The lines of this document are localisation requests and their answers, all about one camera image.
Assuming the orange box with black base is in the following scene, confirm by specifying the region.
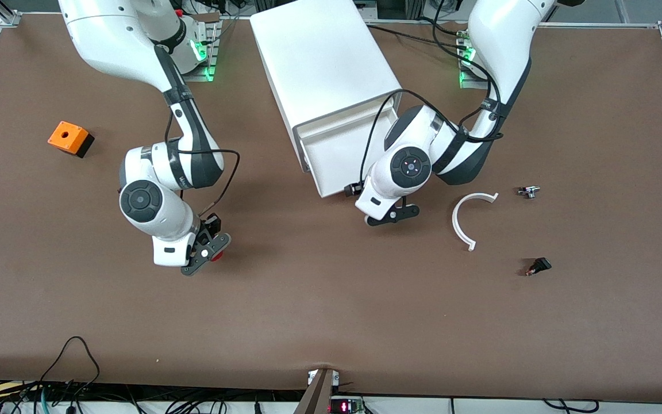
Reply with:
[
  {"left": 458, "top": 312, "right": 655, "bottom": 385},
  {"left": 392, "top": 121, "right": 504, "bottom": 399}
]
[{"left": 48, "top": 121, "right": 95, "bottom": 159}]

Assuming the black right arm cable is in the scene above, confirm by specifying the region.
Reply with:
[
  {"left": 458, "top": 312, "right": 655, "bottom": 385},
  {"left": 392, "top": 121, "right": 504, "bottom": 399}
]
[{"left": 164, "top": 112, "right": 241, "bottom": 216}]

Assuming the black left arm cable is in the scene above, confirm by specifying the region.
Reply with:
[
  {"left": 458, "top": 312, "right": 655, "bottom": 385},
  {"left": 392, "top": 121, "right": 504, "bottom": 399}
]
[{"left": 345, "top": 89, "right": 504, "bottom": 197}]

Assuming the black cable behind cabinet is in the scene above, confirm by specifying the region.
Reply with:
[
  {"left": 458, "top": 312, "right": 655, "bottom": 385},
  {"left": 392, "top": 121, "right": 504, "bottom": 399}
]
[{"left": 365, "top": 23, "right": 464, "bottom": 49}]

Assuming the small red digit display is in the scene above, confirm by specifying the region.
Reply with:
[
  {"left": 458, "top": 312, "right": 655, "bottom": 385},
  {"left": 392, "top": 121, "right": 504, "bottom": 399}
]
[{"left": 329, "top": 397, "right": 366, "bottom": 414}]

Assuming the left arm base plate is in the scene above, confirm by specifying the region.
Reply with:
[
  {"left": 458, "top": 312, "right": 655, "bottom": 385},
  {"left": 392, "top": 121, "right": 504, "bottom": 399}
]
[{"left": 456, "top": 29, "right": 495, "bottom": 90}]

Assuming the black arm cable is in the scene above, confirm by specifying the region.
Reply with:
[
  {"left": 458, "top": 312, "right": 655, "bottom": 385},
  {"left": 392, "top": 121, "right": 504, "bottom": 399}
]
[
  {"left": 345, "top": 89, "right": 504, "bottom": 197},
  {"left": 164, "top": 112, "right": 241, "bottom": 216}
]

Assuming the white semicircular bracket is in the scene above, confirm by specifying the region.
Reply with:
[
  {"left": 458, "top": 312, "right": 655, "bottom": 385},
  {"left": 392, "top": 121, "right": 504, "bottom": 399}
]
[{"left": 452, "top": 193, "right": 499, "bottom": 252}]

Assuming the black looped cable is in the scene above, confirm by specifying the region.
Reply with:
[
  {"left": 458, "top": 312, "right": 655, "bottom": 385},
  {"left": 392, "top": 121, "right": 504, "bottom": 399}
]
[{"left": 38, "top": 336, "right": 101, "bottom": 397}]

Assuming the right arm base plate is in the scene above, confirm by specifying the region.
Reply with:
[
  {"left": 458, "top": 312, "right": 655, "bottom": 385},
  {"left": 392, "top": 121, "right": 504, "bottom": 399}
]
[{"left": 179, "top": 11, "right": 220, "bottom": 81}]

